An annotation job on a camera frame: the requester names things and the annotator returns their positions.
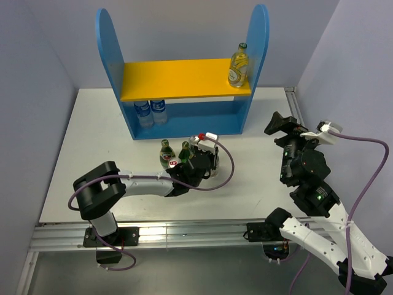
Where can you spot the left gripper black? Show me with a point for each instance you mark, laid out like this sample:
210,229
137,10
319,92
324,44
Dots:
212,156

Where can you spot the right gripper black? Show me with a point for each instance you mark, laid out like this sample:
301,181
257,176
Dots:
277,121

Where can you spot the clear Chang bottle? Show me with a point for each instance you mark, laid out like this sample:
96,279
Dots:
212,171
238,66

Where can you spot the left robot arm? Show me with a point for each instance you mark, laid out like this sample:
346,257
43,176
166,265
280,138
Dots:
101,188

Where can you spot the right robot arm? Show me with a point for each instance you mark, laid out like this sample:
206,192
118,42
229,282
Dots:
359,265

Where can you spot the blue and yellow shelf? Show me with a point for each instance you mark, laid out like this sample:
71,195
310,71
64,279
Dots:
199,95

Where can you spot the silver blue can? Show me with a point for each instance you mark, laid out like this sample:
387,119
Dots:
193,140

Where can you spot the right green Perrier bottle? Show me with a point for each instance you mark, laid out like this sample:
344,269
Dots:
185,152

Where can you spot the green perrier bottle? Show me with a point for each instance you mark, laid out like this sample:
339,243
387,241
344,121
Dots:
185,152
166,152

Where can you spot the silver can red tab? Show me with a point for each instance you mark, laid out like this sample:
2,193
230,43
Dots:
172,162

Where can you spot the left green Perrier bottle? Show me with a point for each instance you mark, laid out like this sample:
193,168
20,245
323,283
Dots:
166,152

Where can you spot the right water bottle blue label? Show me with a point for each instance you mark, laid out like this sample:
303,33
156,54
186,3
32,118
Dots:
158,108

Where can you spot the water bottle blue label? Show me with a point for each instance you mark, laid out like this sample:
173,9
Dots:
144,113
158,108

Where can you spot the left water bottle blue label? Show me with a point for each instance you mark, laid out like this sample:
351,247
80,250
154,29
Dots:
144,113

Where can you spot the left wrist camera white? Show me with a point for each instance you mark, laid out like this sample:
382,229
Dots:
207,142

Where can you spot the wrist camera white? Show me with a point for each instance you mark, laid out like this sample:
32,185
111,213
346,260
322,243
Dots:
323,136
207,142

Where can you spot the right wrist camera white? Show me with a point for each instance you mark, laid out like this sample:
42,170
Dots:
323,136

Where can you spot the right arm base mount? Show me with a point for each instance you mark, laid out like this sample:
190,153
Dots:
275,247

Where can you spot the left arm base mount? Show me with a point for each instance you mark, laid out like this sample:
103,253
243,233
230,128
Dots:
121,238

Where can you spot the aluminium rail frame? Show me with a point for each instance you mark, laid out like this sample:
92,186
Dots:
97,132

